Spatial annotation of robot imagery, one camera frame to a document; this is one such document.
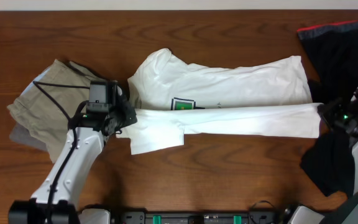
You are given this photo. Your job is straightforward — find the white printed t-shirt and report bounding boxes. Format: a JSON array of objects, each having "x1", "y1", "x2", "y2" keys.
[{"x1": 121, "y1": 49, "x2": 320, "y2": 154}]

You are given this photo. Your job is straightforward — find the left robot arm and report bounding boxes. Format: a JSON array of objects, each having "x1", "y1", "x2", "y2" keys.
[{"x1": 8, "y1": 82, "x2": 137, "y2": 224}]

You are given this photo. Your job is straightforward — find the black garment red trim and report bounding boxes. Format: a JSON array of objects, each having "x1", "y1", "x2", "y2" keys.
[{"x1": 296, "y1": 16, "x2": 358, "y2": 197}]

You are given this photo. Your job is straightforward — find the folded khaki trousers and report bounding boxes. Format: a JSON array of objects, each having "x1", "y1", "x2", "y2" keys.
[{"x1": 7, "y1": 60, "x2": 102, "y2": 162}]

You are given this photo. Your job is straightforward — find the folded grey garment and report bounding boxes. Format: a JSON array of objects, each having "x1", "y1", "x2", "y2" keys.
[{"x1": 9, "y1": 123, "x2": 47, "y2": 152}]

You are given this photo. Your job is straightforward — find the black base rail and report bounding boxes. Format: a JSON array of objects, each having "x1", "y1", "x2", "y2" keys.
[{"x1": 111, "y1": 211, "x2": 281, "y2": 224}]

